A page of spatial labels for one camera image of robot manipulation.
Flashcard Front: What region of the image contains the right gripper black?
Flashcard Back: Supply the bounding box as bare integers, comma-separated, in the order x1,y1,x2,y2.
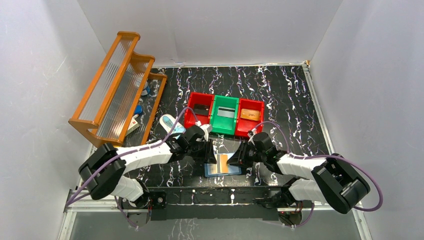
226,140,267,168

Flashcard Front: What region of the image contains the orange card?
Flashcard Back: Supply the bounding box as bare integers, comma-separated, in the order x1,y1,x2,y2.
240,108,261,121
215,153,230,174

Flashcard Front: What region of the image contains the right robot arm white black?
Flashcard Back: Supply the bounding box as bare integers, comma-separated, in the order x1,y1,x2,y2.
227,132,371,214

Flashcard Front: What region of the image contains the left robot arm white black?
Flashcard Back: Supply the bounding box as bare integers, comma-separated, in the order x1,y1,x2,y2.
78,124,217,208

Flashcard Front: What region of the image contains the orange card in bin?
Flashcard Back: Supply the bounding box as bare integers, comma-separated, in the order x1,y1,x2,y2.
240,108,261,121

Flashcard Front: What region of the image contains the grey card in bin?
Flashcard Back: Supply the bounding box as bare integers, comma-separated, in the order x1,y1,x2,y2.
217,107,236,119

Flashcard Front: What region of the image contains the black card in bin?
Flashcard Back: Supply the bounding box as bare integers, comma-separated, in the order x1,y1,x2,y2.
193,103,210,116

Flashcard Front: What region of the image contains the green bin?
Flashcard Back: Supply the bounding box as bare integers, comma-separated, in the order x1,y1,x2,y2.
210,95,239,135

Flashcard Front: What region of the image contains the right red bin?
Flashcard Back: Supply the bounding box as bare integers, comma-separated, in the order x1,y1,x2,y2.
234,98,264,137

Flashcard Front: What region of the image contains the red bin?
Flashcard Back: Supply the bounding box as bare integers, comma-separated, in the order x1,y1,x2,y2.
234,98,264,137
183,92,215,129

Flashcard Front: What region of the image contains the left red bin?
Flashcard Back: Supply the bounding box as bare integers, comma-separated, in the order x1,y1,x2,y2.
183,92,215,129

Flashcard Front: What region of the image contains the white blue bottle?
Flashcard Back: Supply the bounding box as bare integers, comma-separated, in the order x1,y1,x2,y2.
159,114,186,134

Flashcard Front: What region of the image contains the red white small box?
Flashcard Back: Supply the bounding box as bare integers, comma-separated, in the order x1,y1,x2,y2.
125,116,141,136

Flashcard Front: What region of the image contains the blue cap container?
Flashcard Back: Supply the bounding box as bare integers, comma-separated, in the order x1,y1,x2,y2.
133,105,143,115

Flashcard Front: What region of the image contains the white blue container on rack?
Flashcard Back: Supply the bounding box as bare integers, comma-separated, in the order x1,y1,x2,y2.
137,77,151,97

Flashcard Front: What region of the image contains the orange wooden rack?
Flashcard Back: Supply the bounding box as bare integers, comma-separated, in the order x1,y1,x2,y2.
68,31,168,147

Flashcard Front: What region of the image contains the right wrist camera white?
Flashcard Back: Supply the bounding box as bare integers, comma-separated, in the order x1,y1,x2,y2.
247,128,257,143

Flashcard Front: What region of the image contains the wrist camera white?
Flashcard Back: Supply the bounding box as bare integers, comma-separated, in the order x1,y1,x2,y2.
195,121,213,141
247,128,257,143

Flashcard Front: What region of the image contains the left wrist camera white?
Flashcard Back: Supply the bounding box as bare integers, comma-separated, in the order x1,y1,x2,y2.
195,121,213,141

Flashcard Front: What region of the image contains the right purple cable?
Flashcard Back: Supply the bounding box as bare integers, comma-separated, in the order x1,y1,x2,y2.
251,120,384,229

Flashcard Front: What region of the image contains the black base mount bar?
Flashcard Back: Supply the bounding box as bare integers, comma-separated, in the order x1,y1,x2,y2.
147,186,314,222

